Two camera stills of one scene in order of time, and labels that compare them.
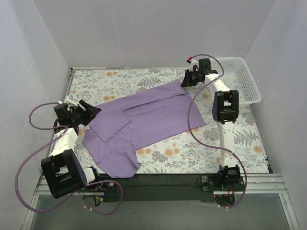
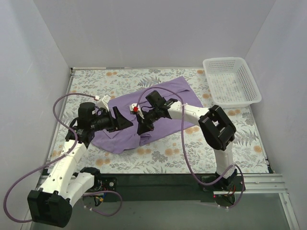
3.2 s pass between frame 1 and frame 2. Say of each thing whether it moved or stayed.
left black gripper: moved
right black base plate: stayed
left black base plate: stayed
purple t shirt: moved
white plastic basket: stayed
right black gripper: moved
